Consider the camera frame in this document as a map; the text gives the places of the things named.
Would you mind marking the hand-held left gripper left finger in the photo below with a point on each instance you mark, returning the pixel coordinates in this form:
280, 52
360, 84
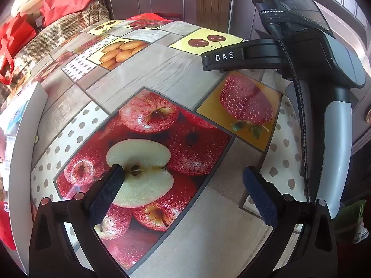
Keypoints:
107, 191

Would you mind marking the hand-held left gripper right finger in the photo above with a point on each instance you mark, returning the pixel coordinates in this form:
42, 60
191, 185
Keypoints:
260, 197

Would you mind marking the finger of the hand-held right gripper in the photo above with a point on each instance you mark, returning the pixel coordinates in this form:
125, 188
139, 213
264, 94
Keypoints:
255, 55

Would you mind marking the white cardboard box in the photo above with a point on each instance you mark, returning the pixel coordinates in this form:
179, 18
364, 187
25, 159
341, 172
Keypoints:
26, 127

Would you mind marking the fruit print tablecloth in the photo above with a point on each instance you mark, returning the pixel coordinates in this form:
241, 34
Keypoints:
174, 63

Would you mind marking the green bag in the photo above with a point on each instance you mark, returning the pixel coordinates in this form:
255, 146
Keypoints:
347, 217

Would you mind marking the plaid cloth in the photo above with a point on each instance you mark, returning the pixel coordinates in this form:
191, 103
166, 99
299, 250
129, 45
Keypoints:
58, 34

